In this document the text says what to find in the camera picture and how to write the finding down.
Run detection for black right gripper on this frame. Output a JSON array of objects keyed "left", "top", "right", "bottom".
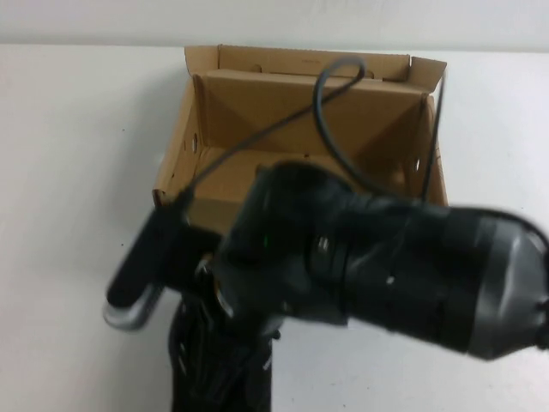
[{"left": 195, "top": 159, "right": 349, "bottom": 327}]

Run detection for black knit sneaker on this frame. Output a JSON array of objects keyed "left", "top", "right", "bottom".
[{"left": 166, "top": 295, "right": 284, "bottom": 412}]

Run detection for black silver-ended wrist camera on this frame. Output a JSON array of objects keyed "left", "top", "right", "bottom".
[{"left": 101, "top": 201, "right": 224, "bottom": 334}]

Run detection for brown cardboard shoe box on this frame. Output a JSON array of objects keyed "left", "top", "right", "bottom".
[{"left": 152, "top": 44, "right": 449, "bottom": 241}]

